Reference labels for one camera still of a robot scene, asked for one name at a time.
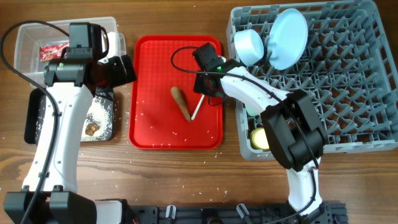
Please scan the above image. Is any light blue bowl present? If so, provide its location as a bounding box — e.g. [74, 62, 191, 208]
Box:
[234, 29, 264, 67]

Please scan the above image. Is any grey dishwasher rack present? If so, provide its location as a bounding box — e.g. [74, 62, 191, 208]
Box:
[226, 0, 398, 161]

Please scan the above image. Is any clear plastic bin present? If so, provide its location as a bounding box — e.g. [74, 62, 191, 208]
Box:
[14, 16, 127, 86]

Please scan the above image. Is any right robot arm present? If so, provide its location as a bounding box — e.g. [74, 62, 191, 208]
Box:
[192, 44, 327, 219]

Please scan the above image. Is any red snack wrapper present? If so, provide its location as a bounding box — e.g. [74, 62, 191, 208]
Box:
[39, 43, 69, 62]

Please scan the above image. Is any black plastic tray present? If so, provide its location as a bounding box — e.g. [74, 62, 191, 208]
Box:
[24, 89, 114, 144]

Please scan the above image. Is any brown food scrap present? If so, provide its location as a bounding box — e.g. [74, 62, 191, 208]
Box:
[85, 123, 100, 136]

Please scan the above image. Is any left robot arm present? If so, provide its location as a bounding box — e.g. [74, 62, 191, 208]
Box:
[4, 22, 138, 223]

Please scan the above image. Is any mint green bowl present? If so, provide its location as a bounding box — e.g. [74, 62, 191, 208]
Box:
[245, 105, 260, 117]

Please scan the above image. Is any yellow plastic cup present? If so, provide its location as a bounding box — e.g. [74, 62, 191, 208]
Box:
[249, 128, 269, 151]

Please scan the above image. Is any brown carrot-shaped food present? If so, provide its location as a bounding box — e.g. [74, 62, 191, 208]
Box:
[170, 86, 191, 122]

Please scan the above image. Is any white rice pile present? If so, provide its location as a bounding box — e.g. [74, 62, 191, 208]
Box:
[81, 95, 114, 142]

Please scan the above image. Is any red serving tray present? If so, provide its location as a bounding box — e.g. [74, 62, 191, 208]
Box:
[129, 35, 223, 150]

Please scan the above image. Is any white plastic spoon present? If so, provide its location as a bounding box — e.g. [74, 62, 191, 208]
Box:
[191, 95, 205, 121]

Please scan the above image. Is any light blue plate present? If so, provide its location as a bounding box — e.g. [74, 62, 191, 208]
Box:
[267, 9, 308, 70]

